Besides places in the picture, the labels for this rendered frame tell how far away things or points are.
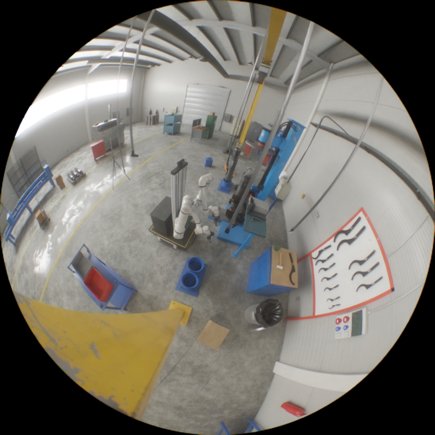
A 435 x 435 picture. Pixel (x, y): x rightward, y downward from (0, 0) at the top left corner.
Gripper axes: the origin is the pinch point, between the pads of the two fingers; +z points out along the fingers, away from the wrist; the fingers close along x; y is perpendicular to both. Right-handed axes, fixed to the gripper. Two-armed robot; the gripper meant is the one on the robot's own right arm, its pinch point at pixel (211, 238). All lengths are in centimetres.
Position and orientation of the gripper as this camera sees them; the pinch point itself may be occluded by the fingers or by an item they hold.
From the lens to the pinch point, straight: 216.6
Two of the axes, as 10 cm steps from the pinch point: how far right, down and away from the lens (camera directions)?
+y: -9.6, -0.2, 2.7
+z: 2.0, 6.0, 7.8
